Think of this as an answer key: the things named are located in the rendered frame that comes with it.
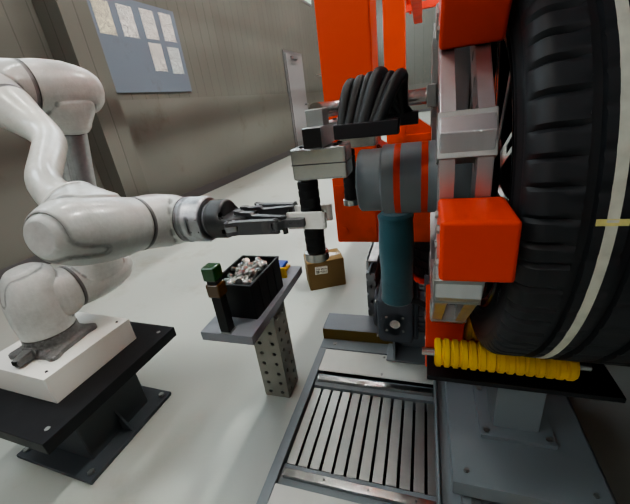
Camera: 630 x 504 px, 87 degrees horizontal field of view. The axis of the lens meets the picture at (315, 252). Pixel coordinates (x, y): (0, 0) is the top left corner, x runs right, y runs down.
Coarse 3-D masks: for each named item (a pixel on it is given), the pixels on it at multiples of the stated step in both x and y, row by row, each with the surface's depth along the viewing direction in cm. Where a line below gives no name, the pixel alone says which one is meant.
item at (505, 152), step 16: (496, 48) 63; (496, 64) 60; (512, 64) 41; (496, 80) 60; (512, 80) 41; (496, 96) 60; (512, 96) 40; (512, 112) 40; (512, 128) 40; (512, 144) 40; (496, 160) 68; (512, 160) 40; (496, 176) 69; (496, 192) 69
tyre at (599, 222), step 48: (528, 0) 36; (576, 0) 33; (528, 48) 34; (576, 48) 32; (528, 96) 34; (576, 96) 31; (528, 144) 34; (576, 144) 32; (528, 192) 35; (576, 192) 33; (528, 240) 36; (576, 240) 34; (624, 240) 33; (528, 288) 38; (576, 288) 37; (624, 288) 35; (480, 336) 60; (528, 336) 44; (576, 336) 41; (624, 336) 39
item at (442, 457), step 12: (444, 384) 107; (444, 396) 103; (444, 408) 99; (444, 420) 95; (444, 432) 92; (444, 444) 89; (588, 444) 82; (444, 456) 86; (444, 468) 83; (600, 468) 77; (444, 480) 81; (444, 492) 78; (612, 492) 72
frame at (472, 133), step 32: (448, 64) 42; (480, 64) 40; (448, 96) 40; (480, 96) 39; (448, 128) 39; (480, 128) 38; (448, 160) 40; (480, 160) 39; (448, 192) 41; (480, 192) 40; (448, 288) 47; (480, 288) 45; (448, 320) 64
